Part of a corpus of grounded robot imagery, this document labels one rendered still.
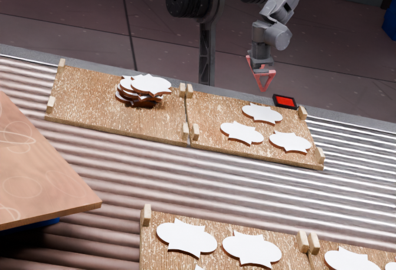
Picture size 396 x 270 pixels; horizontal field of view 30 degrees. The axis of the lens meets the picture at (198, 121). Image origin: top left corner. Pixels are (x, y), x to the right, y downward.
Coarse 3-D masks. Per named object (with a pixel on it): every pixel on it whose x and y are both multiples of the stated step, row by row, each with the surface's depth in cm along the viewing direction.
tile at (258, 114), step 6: (246, 108) 239; (252, 108) 240; (258, 108) 241; (264, 108) 242; (246, 114) 236; (252, 114) 236; (258, 114) 237; (264, 114) 239; (270, 114) 240; (276, 114) 241; (258, 120) 235; (264, 120) 235; (270, 120) 236; (276, 120) 237
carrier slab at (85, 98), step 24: (72, 72) 233; (96, 72) 238; (72, 96) 219; (96, 96) 223; (168, 96) 235; (48, 120) 206; (72, 120) 207; (96, 120) 210; (120, 120) 214; (144, 120) 217; (168, 120) 221
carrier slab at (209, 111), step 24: (192, 96) 240; (216, 96) 244; (192, 120) 225; (216, 120) 229; (240, 120) 233; (288, 120) 242; (192, 144) 213; (216, 144) 216; (240, 144) 219; (264, 144) 223; (312, 144) 231; (312, 168) 220
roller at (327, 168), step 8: (24, 112) 208; (32, 112) 209; (40, 112) 210; (264, 160) 220; (304, 168) 223; (328, 168) 224; (336, 168) 225; (344, 168) 226; (352, 176) 225; (360, 176) 226; (368, 176) 226; (376, 176) 227; (384, 176) 228; (392, 184) 228
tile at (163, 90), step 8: (136, 80) 224; (144, 80) 225; (152, 80) 226; (160, 80) 228; (136, 88) 219; (144, 88) 220; (152, 88) 221; (160, 88) 223; (168, 88) 225; (152, 96) 219
